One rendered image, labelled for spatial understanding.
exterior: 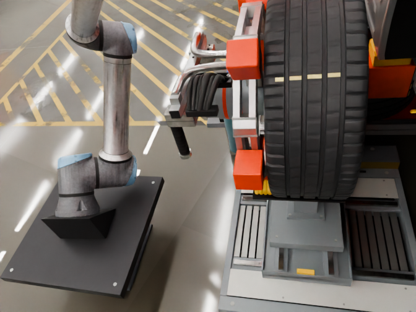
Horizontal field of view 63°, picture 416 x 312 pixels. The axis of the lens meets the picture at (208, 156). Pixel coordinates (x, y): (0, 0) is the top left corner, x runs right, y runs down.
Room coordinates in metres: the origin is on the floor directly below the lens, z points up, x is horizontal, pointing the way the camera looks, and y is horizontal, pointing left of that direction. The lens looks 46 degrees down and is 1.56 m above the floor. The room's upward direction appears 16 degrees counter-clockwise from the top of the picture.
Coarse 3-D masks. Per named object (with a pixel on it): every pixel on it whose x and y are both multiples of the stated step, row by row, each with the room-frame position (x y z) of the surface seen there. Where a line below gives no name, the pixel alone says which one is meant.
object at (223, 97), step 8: (224, 88) 0.90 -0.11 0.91; (232, 88) 0.89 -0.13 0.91; (248, 88) 0.87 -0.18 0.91; (216, 96) 0.89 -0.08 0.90; (224, 96) 0.88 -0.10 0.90; (232, 96) 0.87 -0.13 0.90; (248, 96) 0.85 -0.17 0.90; (216, 104) 0.87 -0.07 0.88; (224, 104) 0.86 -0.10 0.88; (232, 104) 0.85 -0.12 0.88; (248, 104) 0.83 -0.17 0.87; (224, 112) 0.86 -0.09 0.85; (232, 112) 0.85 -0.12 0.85; (248, 112) 0.83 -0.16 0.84
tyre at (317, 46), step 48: (288, 0) 0.83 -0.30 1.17; (336, 0) 0.76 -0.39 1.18; (288, 48) 0.69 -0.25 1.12; (336, 48) 0.64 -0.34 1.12; (288, 96) 0.61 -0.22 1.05; (336, 96) 0.57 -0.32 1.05; (288, 144) 0.56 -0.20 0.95; (336, 144) 0.51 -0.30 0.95; (288, 192) 0.57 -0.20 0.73; (336, 192) 0.50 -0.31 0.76
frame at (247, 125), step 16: (240, 16) 0.92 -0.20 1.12; (256, 16) 0.90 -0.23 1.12; (240, 32) 0.83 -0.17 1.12; (256, 32) 0.81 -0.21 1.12; (240, 80) 0.73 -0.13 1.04; (256, 80) 0.72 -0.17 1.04; (240, 96) 0.71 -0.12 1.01; (256, 96) 0.69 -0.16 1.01; (240, 112) 0.68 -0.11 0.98; (256, 112) 0.67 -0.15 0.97; (240, 128) 0.64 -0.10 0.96; (256, 128) 0.63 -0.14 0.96; (240, 144) 0.64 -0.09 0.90; (256, 144) 0.63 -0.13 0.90
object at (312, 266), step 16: (272, 256) 0.67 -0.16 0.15; (288, 256) 0.65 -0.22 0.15; (304, 256) 0.63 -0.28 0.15; (320, 256) 0.61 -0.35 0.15; (336, 256) 0.58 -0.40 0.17; (272, 272) 0.59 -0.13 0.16; (288, 272) 0.57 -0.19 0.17; (304, 272) 0.55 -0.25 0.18; (320, 272) 0.54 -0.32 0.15; (336, 272) 0.52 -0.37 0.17
